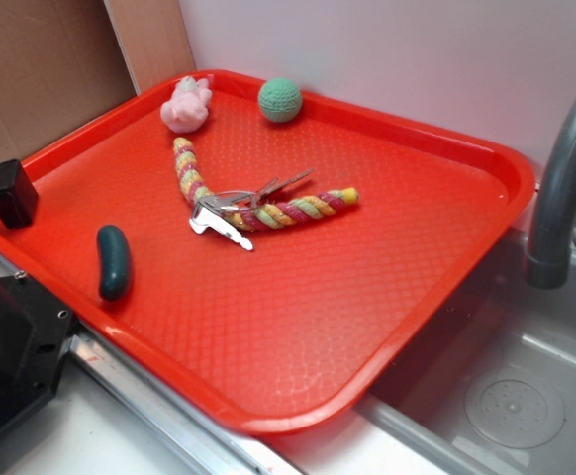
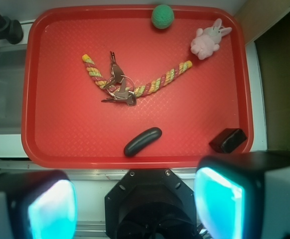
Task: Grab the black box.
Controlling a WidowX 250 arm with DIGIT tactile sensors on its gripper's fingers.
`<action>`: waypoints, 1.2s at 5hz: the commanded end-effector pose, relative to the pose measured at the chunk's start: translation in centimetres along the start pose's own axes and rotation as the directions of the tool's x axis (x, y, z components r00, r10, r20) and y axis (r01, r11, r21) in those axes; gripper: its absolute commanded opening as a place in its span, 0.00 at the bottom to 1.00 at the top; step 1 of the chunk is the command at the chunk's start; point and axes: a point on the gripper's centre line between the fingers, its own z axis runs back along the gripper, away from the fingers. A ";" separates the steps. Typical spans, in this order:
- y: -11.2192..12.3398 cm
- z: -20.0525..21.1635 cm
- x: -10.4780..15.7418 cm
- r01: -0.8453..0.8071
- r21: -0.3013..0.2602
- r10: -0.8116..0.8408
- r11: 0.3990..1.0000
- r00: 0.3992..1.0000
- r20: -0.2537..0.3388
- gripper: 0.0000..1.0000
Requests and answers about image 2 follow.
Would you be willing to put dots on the bunch of metal keys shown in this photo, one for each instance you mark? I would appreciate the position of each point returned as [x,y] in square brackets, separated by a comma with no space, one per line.
[116,86]

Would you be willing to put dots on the red plastic tray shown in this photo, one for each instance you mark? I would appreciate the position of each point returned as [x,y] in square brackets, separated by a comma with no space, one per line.
[64,123]

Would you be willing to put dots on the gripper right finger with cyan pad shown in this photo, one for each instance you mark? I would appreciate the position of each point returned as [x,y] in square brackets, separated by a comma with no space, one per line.
[244,196]

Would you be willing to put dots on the dark oblong eggplant toy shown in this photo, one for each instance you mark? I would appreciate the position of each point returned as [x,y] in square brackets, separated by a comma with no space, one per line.
[141,141]

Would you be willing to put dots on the black clamp knob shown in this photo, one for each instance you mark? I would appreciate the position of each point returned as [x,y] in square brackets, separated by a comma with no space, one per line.
[10,30]

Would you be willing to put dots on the black box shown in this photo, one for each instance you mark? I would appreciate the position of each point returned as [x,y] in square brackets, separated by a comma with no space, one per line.
[228,140]

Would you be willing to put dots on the multicolour twisted rope toy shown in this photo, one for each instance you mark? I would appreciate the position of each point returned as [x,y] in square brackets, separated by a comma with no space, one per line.
[142,90]

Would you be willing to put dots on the green crocheted ball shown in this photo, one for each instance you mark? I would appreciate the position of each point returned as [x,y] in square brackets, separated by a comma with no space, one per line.
[162,16]

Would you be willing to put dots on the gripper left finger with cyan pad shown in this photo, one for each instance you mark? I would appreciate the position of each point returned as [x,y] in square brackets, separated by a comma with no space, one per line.
[37,205]

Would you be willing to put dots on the grey metal sink basin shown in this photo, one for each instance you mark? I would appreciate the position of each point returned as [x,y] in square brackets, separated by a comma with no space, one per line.
[12,67]

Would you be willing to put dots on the black octagonal mount base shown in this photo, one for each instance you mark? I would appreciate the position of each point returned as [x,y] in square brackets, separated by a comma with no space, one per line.
[150,204]

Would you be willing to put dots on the pink plush bunny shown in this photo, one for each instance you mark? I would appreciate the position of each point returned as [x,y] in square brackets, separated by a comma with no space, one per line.
[207,41]

